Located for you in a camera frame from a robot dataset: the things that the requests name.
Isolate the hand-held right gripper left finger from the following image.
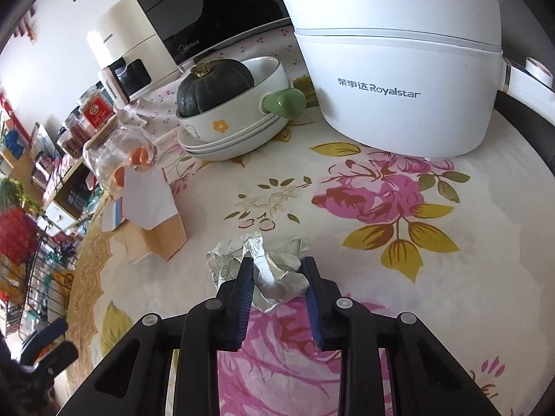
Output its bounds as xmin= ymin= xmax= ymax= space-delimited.
xmin=56 ymin=255 xmax=256 ymax=416

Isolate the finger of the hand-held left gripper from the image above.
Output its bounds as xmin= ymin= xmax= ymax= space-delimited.
xmin=19 ymin=318 xmax=69 ymax=362
xmin=37 ymin=341 xmax=79 ymax=375

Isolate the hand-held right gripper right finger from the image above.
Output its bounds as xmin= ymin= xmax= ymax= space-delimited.
xmin=299 ymin=257 xmax=506 ymax=416

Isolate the white paper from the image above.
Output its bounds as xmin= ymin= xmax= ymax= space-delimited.
xmin=205 ymin=233 xmax=311 ymax=313

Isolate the floral tablecloth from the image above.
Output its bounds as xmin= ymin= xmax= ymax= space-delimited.
xmin=65 ymin=21 xmax=555 ymax=416

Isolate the orange and white paper carton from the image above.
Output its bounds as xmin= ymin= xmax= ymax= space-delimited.
xmin=110 ymin=164 xmax=188 ymax=266

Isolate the blue striped paper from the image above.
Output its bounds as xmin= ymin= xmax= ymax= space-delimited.
xmin=101 ymin=199 xmax=129 ymax=232

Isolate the green plant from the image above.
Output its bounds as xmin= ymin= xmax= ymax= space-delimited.
xmin=0 ymin=177 xmax=41 ymax=218

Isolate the white plate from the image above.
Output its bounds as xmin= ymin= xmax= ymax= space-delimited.
xmin=182 ymin=128 xmax=287 ymax=160
xmin=176 ymin=113 xmax=291 ymax=151

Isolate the glass jar with wooden lid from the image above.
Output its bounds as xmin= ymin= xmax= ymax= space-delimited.
xmin=83 ymin=125 xmax=162 ymax=185

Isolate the jar with red contents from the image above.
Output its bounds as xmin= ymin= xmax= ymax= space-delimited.
xmin=55 ymin=112 xmax=95 ymax=157

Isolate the dark green kabocha squash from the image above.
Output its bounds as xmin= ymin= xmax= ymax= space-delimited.
xmin=176 ymin=60 xmax=256 ymax=119

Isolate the yellow packet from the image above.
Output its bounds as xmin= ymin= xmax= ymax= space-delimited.
xmin=292 ymin=76 xmax=320 ymax=105

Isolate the white electric cooking pot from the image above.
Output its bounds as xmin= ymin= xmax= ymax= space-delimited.
xmin=268 ymin=0 xmax=555 ymax=162

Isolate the small white box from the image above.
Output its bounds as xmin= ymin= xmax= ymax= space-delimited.
xmin=97 ymin=68 xmax=131 ymax=110

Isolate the black glass microwave oven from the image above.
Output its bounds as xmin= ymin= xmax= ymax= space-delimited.
xmin=125 ymin=0 xmax=292 ymax=67

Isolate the cream appliance with black window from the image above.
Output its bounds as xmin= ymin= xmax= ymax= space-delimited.
xmin=86 ymin=0 xmax=183 ymax=101

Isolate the white flower bowl green handle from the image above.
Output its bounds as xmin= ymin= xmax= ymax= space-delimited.
xmin=176 ymin=55 xmax=307 ymax=145

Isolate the red wall decoration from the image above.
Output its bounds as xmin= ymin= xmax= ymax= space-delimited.
xmin=12 ymin=12 xmax=39 ymax=45

